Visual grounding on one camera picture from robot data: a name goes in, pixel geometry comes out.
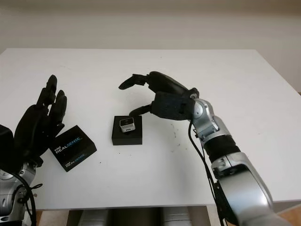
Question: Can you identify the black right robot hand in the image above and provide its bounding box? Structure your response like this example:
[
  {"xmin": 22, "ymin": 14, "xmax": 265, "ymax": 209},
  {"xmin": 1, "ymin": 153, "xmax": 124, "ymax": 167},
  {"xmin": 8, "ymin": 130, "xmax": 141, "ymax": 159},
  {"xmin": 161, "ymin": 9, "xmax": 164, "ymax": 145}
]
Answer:
[{"xmin": 118, "ymin": 71, "xmax": 199, "ymax": 117}]

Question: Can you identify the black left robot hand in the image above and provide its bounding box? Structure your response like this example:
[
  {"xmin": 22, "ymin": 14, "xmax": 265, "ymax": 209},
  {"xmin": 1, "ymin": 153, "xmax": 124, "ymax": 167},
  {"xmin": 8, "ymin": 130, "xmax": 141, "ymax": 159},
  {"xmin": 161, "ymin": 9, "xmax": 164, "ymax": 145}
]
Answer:
[{"xmin": 14, "ymin": 74, "xmax": 68, "ymax": 167}]

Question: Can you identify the black RealSense box lid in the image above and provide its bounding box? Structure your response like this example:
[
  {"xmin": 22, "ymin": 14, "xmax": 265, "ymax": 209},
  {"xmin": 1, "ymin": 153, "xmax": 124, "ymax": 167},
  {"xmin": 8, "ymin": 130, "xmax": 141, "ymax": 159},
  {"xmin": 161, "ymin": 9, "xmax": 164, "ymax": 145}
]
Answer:
[{"xmin": 49, "ymin": 125, "xmax": 97, "ymax": 173}]

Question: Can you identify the small silver depth camera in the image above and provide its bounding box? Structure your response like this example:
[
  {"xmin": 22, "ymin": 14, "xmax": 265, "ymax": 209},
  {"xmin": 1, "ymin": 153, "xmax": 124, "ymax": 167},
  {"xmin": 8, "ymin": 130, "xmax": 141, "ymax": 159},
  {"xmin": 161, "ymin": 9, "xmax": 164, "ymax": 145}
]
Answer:
[{"xmin": 119, "ymin": 119, "xmax": 135, "ymax": 134}]

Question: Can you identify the black box base with insert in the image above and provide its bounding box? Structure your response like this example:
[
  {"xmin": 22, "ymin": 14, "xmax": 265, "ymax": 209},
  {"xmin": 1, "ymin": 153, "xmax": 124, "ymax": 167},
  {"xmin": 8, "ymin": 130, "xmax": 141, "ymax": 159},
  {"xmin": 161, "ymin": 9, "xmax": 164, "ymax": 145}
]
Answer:
[{"xmin": 111, "ymin": 115, "xmax": 143, "ymax": 146}]

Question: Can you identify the grey left robot leg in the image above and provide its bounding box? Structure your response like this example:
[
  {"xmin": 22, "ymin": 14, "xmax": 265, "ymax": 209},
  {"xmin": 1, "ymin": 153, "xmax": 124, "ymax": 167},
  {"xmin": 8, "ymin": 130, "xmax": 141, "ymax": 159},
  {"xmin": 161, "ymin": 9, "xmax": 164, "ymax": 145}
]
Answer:
[{"xmin": 79, "ymin": 208, "xmax": 109, "ymax": 226}]

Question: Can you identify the grey robot leg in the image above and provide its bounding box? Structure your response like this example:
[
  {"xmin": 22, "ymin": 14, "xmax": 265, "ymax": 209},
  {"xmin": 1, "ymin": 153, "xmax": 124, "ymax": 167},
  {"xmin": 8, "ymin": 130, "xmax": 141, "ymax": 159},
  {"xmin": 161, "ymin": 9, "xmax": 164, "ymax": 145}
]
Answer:
[
  {"xmin": 79, "ymin": 208, "xmax": 109, "ymax": 226},
  {"xmin": 162, "ymin": 207, "xmax": 191, "ymax": 226}
]

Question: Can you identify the grey right robot leg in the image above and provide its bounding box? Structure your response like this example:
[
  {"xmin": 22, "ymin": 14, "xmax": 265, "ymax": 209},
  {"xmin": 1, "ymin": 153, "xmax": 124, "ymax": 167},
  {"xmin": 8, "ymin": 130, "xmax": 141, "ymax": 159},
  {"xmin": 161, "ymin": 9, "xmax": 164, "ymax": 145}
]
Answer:
[{"xmin": 162, "ymin": 207, "xmax": 191, "ymax": 226}]

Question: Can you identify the dark robot pelvis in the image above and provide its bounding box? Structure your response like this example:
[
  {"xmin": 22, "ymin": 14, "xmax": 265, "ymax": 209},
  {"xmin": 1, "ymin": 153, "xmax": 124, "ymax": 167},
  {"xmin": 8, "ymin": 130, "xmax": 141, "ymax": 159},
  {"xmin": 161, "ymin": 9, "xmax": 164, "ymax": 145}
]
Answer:
[{"xmin": 107, "ymin": 208, "xmax": 165, "ymax": 226}]

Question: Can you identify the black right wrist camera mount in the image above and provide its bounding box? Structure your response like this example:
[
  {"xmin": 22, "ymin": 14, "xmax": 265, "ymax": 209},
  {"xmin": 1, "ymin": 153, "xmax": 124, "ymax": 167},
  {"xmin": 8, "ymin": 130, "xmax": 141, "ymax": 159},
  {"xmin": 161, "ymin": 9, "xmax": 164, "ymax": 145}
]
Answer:
[{"xmin": 151, "ymin": 91, "xmax": 196, "ymax": 121}]

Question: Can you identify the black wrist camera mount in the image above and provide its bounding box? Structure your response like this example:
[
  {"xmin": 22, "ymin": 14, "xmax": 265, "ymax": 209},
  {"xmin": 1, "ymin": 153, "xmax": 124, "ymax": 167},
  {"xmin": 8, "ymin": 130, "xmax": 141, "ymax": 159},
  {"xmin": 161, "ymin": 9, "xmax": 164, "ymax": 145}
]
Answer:
[
  {"xmin": 151, "ymin": 91, "xmax": 196, "ymax": 121},
  {"xmin": 0, "ymin": 124, "xmax": 16, "ymax": 170}
]

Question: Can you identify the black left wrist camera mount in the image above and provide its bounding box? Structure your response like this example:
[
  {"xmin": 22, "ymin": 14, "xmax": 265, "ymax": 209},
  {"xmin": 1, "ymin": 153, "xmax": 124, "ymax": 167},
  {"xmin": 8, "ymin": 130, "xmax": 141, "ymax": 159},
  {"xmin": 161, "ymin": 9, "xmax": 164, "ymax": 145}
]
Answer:
[{"xmin": 0, "ymin": 124, "xmax": 16, "ymax": 170}]

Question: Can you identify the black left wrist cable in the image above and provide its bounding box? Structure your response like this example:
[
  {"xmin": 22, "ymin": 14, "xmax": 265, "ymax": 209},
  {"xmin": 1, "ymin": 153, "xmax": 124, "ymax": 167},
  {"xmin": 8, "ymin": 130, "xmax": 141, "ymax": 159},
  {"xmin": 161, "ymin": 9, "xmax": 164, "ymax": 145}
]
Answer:
[{"xmin": 0, "ymin": 168, "xmax": 43, "ymax": 226}]

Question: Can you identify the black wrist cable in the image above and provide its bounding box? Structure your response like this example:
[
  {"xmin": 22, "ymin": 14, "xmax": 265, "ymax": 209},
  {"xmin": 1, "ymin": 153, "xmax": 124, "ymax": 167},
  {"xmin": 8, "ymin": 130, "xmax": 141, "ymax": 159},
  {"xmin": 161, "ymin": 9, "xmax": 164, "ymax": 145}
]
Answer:
[
  {"xmin": 0, "ymin": 168, "xmax": 43, "ymax": 226},
  {"xmin": 188, "ymin": 120, "xmax": 228, "ymax": 226}
]

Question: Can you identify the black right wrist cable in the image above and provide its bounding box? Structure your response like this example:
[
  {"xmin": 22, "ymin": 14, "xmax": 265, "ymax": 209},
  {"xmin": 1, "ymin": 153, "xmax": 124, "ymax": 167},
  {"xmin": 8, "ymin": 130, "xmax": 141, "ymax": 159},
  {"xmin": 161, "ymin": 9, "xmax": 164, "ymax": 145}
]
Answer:
[{"xmin": 188, "ymin": 120, "xmax": 228, "ymax": 226}]

